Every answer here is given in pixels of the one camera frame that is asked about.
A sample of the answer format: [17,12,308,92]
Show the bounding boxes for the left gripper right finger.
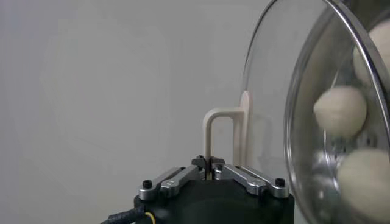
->
[210,155,290,199]

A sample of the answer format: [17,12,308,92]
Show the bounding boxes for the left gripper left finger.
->
[137,155,211,201]

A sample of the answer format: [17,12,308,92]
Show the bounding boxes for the glass lid with cream handle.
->
[202,0,390,224]

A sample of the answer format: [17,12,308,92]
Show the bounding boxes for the white steamed baozi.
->
[313,86,368,138]
[352,19,390,89]
[336,148,390,223]

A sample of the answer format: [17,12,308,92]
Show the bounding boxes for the perforated steel steamer basket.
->
[285,0,390,224]

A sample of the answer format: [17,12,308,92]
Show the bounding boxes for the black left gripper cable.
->
[100,206,156,224]

